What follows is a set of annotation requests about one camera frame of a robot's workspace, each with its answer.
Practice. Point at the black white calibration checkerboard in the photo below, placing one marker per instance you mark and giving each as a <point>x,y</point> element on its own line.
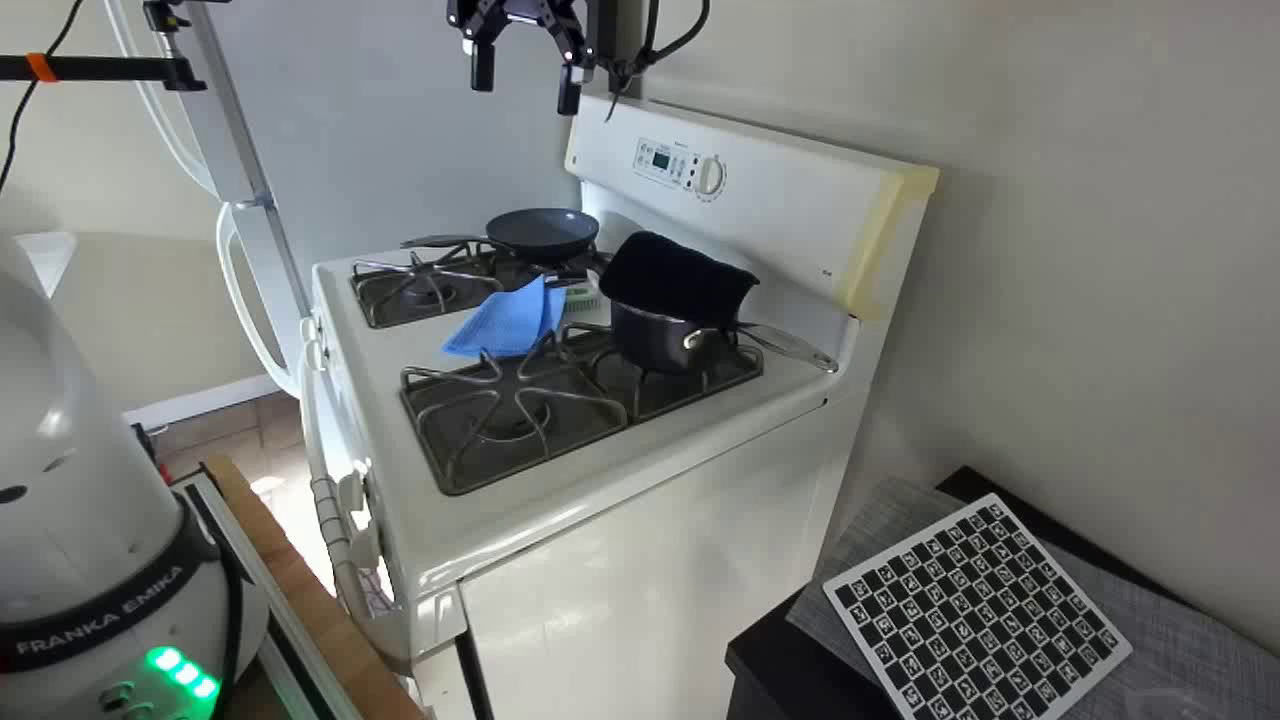
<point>972,622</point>

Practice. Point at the light dish towel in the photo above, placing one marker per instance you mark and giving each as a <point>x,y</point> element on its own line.
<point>352,547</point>

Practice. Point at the grey white refrigerator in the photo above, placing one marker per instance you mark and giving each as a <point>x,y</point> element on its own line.
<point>372,133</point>

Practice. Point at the black stove grate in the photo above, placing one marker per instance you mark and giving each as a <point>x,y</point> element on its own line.
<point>403,284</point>
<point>499,380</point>

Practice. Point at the black cloth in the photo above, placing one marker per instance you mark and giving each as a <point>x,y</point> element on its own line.
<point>672,279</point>

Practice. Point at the dark frying pan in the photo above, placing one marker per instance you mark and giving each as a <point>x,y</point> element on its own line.
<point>543,232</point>

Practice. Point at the grey mat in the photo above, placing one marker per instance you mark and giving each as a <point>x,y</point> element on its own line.
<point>1185,665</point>

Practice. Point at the black saucepan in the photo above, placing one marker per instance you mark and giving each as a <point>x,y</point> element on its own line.
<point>654,347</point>

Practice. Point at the black side table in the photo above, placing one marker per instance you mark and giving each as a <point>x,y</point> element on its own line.
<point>775,673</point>

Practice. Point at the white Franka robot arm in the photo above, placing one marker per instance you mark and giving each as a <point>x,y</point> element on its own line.
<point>80,507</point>

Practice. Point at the blue cleaning cloth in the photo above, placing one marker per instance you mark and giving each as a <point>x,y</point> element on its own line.
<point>504,324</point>

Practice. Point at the wooden board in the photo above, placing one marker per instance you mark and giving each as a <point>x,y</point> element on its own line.
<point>315,615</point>

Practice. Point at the white gas stove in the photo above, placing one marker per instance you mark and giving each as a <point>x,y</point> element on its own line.
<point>640,586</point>

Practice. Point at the small white green sponge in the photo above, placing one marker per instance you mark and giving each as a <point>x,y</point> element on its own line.
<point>586,281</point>

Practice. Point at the aluminium frame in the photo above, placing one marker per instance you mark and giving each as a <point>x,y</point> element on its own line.
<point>262,606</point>

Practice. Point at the black pole with orange tape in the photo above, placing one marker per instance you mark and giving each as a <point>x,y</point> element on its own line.
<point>105,64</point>

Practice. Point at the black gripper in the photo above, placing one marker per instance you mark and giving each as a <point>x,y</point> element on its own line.
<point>523,15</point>

